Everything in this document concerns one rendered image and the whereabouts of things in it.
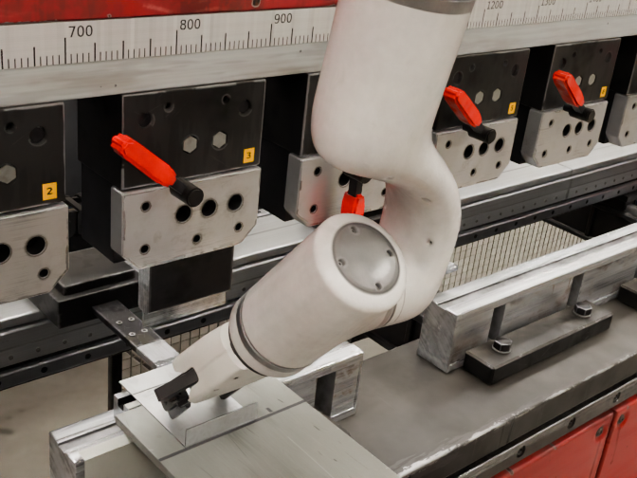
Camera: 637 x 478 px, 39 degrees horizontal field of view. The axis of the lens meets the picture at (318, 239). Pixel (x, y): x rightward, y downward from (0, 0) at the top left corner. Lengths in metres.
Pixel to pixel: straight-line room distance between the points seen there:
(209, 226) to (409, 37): 0.34
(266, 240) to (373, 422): 0.34
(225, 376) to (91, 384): 1.96
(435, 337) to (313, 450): 0.43
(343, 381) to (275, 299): 0.43
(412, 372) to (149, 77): 0.66
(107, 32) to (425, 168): 0.27
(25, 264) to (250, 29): 0.28
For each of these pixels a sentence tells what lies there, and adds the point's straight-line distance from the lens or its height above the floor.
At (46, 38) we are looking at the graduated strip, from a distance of 0.72.
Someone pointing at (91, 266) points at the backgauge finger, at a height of 1.03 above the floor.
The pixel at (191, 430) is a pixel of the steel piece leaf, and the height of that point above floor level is 1.02.
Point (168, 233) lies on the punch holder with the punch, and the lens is 0.83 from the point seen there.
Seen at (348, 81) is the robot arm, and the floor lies 1.40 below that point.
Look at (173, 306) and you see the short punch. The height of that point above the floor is 1.10.
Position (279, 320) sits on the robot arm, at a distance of 0.71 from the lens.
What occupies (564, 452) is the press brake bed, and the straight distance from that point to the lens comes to 1.43.
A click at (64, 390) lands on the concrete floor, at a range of 2.72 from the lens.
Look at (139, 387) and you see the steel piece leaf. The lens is 0.97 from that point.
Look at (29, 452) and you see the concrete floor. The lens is 2.51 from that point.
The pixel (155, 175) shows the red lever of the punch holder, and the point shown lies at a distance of 0.75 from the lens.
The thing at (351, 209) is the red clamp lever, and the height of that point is 1.20.
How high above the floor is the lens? 1.56
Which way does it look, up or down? 25 degrees down
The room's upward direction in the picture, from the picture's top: 7 degrees clockwise
